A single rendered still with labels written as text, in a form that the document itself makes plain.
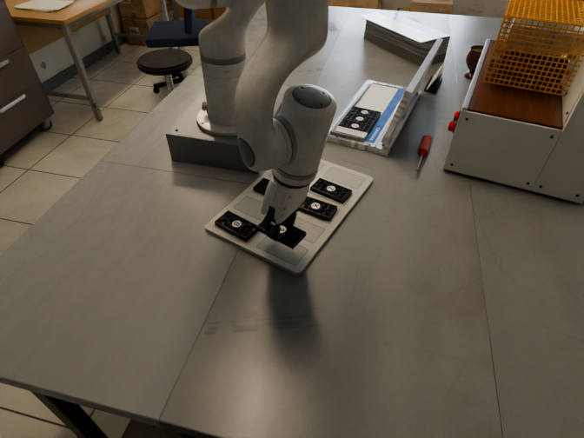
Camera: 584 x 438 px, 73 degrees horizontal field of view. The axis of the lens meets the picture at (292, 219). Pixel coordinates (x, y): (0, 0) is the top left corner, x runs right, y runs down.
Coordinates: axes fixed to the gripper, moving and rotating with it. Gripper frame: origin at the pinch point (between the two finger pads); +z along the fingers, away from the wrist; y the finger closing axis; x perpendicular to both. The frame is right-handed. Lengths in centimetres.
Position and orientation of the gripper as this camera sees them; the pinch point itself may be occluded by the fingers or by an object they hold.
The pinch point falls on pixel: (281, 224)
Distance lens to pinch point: 84.8
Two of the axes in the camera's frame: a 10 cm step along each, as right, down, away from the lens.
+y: -5.8, 5.5, -5.9
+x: 7.9, 5.4, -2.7
